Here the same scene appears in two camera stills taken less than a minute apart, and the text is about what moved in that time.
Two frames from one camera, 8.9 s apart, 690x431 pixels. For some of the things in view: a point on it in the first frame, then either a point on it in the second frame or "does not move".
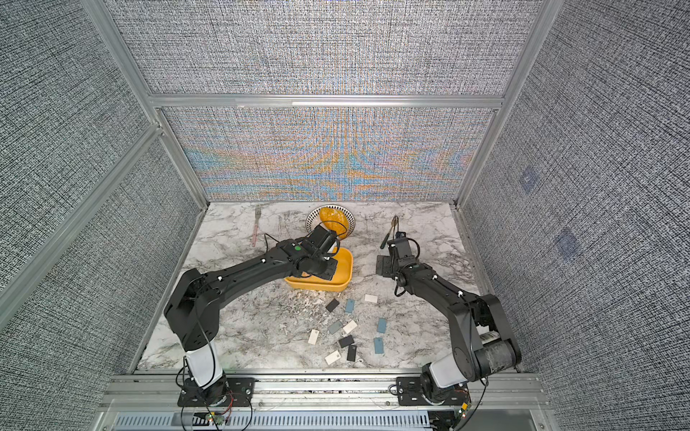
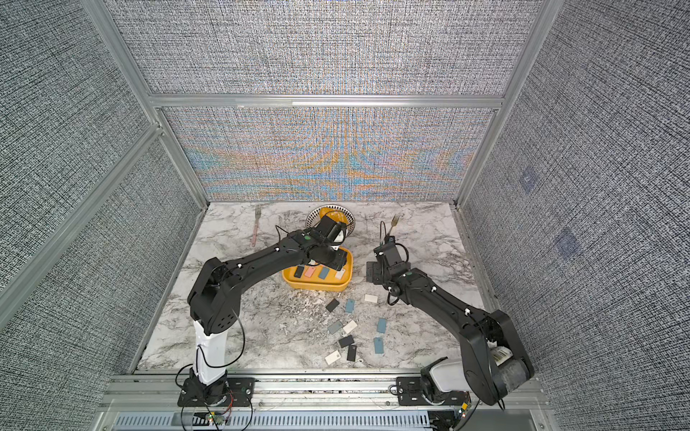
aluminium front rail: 324,392 does not move
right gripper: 384,261 -> 373,268
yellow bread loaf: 335,220 does not move
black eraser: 332,304 does not move
